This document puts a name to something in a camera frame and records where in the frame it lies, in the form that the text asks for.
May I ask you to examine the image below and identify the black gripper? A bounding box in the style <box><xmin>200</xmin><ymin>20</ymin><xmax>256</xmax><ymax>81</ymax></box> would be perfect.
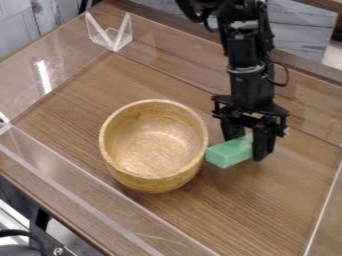
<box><xmin>209</xmin><ymin>64</ymin><xmax>291</xmax><ymax>163</ymax></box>

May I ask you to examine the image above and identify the green rectangular block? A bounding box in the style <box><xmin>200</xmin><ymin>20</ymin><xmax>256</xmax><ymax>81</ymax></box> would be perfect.
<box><xmin>205</xmin><ymin>134</ymin><xmax>252</xmax><ymax>169</ymax></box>

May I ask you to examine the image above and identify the brown wooden bowl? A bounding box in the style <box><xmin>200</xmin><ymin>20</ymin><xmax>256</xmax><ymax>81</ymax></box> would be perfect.
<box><xmin>98</xmin><ymin>99</ymin><xmax>208</xmax><ymax>193</ymax></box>

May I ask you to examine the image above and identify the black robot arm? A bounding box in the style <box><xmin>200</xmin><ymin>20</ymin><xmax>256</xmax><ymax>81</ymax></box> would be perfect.
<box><xmin>175</xmin><ymin>0</ymin><xmax>289</xmax><ymax>161</ymax></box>

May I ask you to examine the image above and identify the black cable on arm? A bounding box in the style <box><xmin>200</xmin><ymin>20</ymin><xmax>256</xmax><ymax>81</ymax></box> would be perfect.
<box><xmin>264</xmin><ymin>59</ymin><xmax>291</xmax><ymax>88</ymax></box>

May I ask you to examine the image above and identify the clear acrylic tray wall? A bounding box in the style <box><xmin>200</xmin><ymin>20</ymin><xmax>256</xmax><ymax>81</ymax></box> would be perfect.
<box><xmin>0</xmin><ymin>122</ymin><xmax>217</xmax><ymax>256</ymax></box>

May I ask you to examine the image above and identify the clear acrylic corner bracket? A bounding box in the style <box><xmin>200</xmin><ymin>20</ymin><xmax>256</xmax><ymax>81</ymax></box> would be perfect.
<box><xmin>84</xmin><ymin>12</ymin><xmax>132</xmax><ymax>52</ymax></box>

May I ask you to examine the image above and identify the black table leg frame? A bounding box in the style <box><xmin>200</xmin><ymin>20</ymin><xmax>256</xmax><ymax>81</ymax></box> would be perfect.
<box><xmin>0</xmin><ymin>207</ymin><xmax>77</xmax><ymax>256</ymax></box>

